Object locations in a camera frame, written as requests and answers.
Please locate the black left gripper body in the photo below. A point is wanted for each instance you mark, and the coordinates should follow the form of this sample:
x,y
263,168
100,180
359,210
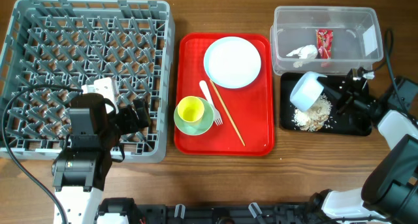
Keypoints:
x,y
125,121

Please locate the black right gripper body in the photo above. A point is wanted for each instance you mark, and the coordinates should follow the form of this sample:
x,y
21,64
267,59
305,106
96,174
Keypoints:
x,y
356,98

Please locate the light blue bowl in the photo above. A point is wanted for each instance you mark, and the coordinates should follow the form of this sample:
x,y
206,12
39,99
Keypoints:
x,y
307,90

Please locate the rice food leftovers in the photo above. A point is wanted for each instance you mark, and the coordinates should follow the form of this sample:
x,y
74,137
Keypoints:
x,y
315,117

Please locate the white tissue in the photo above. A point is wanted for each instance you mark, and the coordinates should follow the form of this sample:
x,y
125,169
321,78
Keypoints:
x,y
305,52

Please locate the yellow plastic cup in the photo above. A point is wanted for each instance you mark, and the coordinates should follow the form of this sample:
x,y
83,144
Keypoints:
x,y
191,109

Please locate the red snack wrapper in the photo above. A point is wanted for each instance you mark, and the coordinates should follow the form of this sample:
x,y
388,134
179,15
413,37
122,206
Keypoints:
x,y
324,38

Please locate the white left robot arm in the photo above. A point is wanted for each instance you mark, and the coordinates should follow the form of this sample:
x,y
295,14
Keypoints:
x,y
80,169

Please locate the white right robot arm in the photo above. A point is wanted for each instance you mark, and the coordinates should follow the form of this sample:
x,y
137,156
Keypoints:
x,y
387,195

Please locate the black food waste tray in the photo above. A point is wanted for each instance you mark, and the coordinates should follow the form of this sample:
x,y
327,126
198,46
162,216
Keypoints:
x,y
348,123

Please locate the grey dishwasher rack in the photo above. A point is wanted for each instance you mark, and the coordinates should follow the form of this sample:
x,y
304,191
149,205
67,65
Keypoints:
x,y
54,47

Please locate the clear plastic bin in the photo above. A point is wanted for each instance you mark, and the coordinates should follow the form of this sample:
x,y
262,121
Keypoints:
x,y
356,38

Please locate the green saucer bowl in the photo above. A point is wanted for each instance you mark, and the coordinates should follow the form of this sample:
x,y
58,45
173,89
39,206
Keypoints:
x,y
195,129

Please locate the red plastic tray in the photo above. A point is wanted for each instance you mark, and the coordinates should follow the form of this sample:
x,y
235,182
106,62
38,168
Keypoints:
x,y
251,107

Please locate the white plastic fork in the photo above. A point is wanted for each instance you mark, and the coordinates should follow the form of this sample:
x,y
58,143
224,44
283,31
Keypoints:
x,y
204,88

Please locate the wooden chopstick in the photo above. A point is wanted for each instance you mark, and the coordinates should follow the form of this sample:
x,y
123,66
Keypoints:
x,y
228,113

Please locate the light blue plate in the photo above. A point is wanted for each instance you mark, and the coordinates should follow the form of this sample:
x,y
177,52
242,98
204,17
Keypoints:
x,y
232,62

